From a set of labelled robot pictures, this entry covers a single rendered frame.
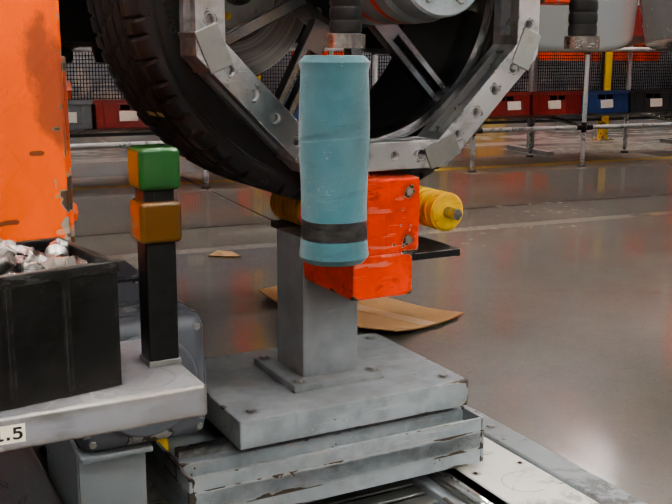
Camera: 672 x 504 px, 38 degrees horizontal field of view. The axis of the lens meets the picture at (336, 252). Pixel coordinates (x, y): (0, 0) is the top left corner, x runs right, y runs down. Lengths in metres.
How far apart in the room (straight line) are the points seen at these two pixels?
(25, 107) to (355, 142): 0.40
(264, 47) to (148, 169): 0.91
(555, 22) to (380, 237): 0.78
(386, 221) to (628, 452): 0.80
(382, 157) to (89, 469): 0.58
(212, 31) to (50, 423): 0.58
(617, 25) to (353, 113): 1.03
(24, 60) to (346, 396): 0.75
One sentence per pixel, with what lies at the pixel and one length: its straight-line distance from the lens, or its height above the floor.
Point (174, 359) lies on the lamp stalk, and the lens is 0.96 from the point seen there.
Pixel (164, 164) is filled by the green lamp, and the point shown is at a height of 0.64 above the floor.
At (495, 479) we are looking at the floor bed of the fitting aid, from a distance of 1.62.
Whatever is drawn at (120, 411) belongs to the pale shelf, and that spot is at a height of 0.44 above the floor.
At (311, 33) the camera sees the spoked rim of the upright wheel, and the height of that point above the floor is 0.77.
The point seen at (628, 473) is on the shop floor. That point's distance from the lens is 1.88.
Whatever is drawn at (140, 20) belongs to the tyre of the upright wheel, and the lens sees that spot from 1.32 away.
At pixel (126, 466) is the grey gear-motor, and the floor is 0.19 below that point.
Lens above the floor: 0.75
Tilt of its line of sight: 12 degrees down
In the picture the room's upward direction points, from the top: straight up
